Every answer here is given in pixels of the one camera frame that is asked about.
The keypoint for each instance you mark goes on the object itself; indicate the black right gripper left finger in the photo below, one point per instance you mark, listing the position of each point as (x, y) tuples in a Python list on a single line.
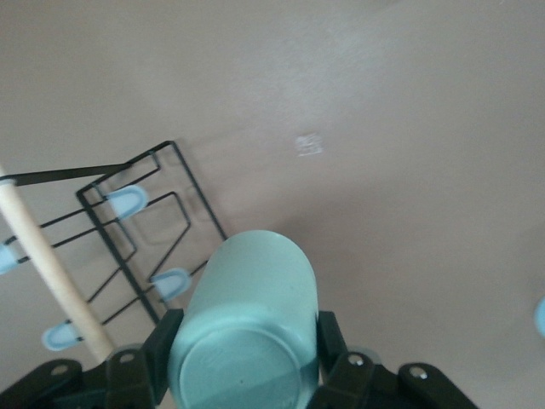
[(145, 375)]

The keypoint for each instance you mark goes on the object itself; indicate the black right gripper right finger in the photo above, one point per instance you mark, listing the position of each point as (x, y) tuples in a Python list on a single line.
[(340, 375)]

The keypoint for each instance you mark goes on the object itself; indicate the pale green plastic cup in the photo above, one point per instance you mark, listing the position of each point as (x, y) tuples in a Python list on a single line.
[(247, 298)]

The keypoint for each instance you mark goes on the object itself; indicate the light blue plastic cup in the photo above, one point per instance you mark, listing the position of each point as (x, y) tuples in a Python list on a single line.
[(540, 319)]

